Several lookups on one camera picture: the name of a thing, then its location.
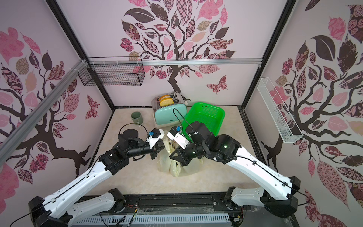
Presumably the back bread slice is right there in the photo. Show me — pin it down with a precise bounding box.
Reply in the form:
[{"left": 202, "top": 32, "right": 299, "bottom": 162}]
[{"left": 158, "top": 95, "right": 170, "bottom": 102}]

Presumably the white wire wall shelf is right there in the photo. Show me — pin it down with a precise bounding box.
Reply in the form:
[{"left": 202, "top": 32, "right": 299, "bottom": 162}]
[{"left": 257, "top": 78, "right": 303, "bottom": 144}]

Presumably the black wire wall basket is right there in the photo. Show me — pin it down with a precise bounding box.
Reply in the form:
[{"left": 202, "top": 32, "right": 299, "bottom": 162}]
[{"left": 78, "top": 56, "right": 146, "bottom": 86}]

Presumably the green plastic basket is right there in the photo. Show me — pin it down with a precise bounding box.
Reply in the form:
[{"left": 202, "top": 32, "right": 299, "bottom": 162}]
[{"left": 185, "top": 102, "right": 226, "bottom": 136}]

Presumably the bread slice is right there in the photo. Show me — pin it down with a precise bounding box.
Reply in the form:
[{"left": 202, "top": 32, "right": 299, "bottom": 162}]
[
  {"left": 159, "top": 97, "right": 175, "bottom": 107},
  {"left": 158, "top": 95, "right": 170, "bottom": 102}
]

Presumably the front bread slice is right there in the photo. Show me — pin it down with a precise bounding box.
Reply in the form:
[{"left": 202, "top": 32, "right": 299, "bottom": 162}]
[{"left": 159, "top": 97, "right": 175, "bottom": 107}]

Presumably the aluminium frame bar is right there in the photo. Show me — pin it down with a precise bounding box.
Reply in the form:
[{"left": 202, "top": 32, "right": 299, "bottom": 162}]
[
  {"left": 1, "top": 60, "right": 86, "bottom": 165},
  {"left": 90, "top": 58, "right": 262, "bottom": 66}
]

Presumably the aluminium frame bar left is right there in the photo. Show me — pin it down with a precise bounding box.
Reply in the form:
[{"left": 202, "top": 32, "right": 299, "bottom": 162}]
[{"left": 1, "top": 60, "right": 86, "bottom": 165}]

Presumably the white vented cable duct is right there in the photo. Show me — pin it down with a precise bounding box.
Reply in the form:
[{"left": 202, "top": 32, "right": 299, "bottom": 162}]
[{"left": 73, "top": 213, "right": 230, "bottom": 227}]

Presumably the cream plastic bag orange print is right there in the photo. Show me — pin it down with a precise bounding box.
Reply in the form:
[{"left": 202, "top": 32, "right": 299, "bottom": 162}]
[{"left": 157, "top": 136, "right": 203, "bottom": 177}]

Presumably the aluminium frame bar back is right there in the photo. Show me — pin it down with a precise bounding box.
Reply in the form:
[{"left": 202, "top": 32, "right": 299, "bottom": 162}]
[{"left": 90, "top": 58, "right": 262, "bottom": 66}]

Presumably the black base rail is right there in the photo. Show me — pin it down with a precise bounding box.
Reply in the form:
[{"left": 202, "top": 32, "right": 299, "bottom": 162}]
[{"left": 76, "top": 191, "right": 290, "bottom": 219}]

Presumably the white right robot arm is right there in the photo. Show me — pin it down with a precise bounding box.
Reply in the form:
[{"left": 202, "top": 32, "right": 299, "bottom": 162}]
[{"left": 167, "top": 122, "right": 301, "bottom": 218}]

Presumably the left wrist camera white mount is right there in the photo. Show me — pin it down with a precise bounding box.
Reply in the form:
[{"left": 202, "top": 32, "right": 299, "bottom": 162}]
[{"left": 146, "top": 128, "right": 164, "bottom": 148}]

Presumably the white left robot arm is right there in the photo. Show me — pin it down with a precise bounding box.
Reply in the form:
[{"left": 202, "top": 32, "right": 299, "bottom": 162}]
[{"left": 28, "top": 129, "right": 164, "bottom": 227}]

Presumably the mint green toaster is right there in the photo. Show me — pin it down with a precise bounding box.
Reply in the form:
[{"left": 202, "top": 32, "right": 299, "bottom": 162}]
[{"left": 151, "top": 92, "right": 187, "bottom": 127}]

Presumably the green ceramic cup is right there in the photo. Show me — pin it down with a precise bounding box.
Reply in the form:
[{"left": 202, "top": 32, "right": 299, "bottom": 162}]
[{"left": 131, "top": 112, "right": 144, "bottom": 124}]

